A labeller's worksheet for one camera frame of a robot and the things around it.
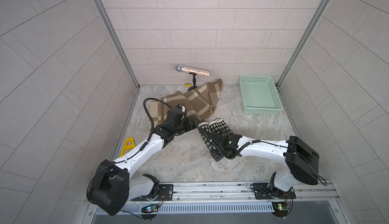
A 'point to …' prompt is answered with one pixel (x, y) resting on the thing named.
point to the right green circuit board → (281, 209)
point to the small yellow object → (188, 85)
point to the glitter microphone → (180, 68)
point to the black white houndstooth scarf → (205, 127)
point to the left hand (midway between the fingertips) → (198, 122)
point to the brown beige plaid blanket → (200, 102)
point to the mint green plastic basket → (259, 95)
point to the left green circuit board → (150, 209)
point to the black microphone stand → (194, 80)
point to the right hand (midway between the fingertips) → (214, 154)
